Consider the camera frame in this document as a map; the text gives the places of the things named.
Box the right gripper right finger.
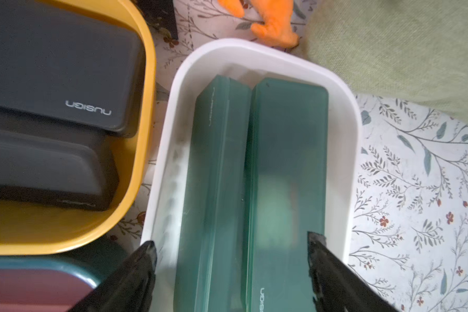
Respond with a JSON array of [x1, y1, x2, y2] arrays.
[[308, 231, 396, 312]]

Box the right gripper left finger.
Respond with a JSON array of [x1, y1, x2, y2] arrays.
[[70, 240, 157, 312]]

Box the green pencil case front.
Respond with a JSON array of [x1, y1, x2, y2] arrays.
[[174, 75, 251, 311]]

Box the green pencil case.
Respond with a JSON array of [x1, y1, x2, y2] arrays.
[[174, 75, 251, 311], [243, 78, 329, 311]]

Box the pink pencil case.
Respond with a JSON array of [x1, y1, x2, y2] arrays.
[[0, 269, 93, 311]]

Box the black pencil case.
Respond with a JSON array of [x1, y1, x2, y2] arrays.
[[0, 109, 119, 211], [0, 1, 146, 137]]

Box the teal storage box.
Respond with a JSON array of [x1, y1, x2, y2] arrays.
[[0, 237, 128, 290]]

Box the yellow storage box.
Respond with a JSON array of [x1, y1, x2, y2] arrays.
[[0, 1, 157, 256]]

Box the white storage box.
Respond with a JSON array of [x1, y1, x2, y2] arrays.
[[141, 38, 362, 311]]

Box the green cushion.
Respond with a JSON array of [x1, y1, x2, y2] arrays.
[[295, 1, 468, 124]]

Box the orange fish plush toy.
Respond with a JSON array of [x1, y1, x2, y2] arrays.
[[217, 0, 300, 49]]

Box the floral dark fabric pouch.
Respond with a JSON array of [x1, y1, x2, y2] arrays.
[[133, 0, 179, 40]]

